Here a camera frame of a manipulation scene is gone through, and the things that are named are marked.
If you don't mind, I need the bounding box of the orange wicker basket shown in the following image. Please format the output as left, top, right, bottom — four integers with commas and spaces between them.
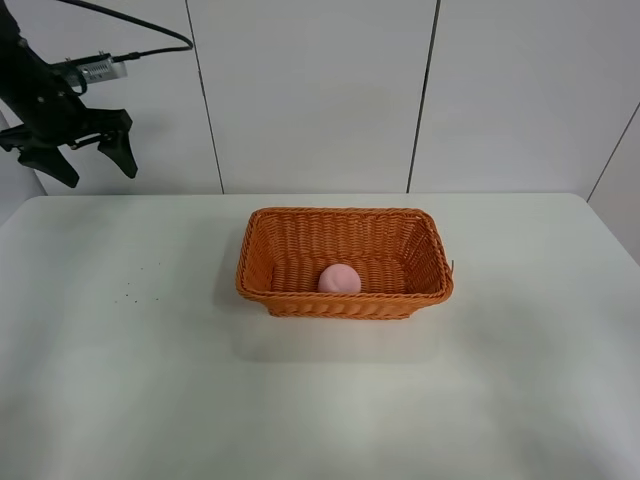
235, 207, 454, 320

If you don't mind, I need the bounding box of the black camera cable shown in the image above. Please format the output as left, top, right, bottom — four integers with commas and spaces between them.
59, 0, 194, 64

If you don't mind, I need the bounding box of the pink peach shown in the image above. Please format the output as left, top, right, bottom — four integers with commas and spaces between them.
317, 264, 361, 294

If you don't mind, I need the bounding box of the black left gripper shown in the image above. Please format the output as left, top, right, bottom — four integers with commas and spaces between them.
1, 8, 138, 188

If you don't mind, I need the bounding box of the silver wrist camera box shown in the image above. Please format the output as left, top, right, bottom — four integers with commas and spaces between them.
51, 53, 127, 96

